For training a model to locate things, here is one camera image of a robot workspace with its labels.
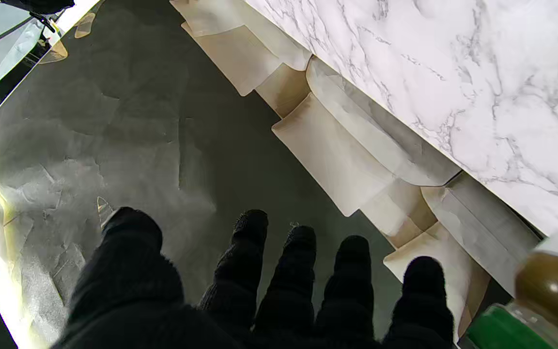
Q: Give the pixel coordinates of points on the coffee bottle with green cap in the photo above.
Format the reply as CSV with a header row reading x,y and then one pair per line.
x,y
550,291

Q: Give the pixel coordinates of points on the cream sectional sofa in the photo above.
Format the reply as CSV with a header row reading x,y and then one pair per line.
x,y
380,145

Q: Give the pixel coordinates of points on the cream sofa back cushion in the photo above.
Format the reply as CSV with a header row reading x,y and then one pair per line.
x,y
429,271
332,155
240,63

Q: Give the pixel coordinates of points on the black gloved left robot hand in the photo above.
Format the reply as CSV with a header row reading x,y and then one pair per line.
x,y
129,300

